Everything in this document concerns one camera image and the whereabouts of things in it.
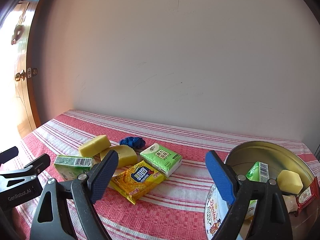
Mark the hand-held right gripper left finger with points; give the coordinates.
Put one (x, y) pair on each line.
(103, 177)

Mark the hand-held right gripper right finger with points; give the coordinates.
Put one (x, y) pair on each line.
(221, 180)

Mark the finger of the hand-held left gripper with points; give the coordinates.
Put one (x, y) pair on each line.
(40, 162)
(10, 152)

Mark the green tissue pack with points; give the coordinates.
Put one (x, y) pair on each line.
(258, 171)
(73, 165)
(161, 161)

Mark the yellow biscuit packet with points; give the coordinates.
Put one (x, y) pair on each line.
(137, 181)

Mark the blue cloth scrunchie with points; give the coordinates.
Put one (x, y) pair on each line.
(132, 141)

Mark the round metal cookie tin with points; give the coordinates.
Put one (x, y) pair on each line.
(262, 152)

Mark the beige snack packet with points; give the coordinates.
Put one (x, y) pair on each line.
(290, 203)

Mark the red snack packet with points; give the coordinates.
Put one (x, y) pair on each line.
(306, 197)

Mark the red white striped tablecloth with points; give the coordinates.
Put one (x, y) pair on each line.
(187, 197)

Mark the wooden door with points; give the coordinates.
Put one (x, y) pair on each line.
(22, 100)

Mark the brass door knob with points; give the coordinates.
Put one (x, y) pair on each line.
(20, 76)

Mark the brass door latch plate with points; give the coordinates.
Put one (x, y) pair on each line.
(32, 72)

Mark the golden door ornament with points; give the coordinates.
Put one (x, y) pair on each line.
(17, 31)

